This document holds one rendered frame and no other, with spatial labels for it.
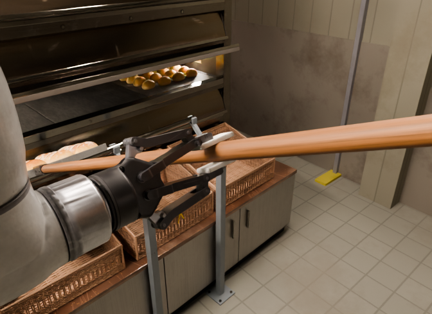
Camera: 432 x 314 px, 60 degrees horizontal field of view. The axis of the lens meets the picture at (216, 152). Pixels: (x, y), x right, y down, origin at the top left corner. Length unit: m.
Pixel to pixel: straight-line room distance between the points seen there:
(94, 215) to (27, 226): 0.07
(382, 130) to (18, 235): 0.36
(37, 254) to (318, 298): 2.36
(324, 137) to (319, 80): 3.34
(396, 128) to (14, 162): 0.35
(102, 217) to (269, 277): 2.34
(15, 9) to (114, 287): 1.30
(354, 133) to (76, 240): 0.31
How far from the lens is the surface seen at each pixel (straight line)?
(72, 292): 1.90
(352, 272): 2.89
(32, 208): 0.41
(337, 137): 0.43
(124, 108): 2.22
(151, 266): 1.95
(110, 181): 0.46
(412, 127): 0.39
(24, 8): 1.89
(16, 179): 0.38
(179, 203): 0.53
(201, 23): 2.49
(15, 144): 0.37
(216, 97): 2.71
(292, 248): 2.97
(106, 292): 1.93
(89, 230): 0.44
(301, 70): 3.87
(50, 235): 0.42
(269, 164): 2.54
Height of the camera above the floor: 1.95
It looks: 28 degrees down
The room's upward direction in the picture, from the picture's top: straight up
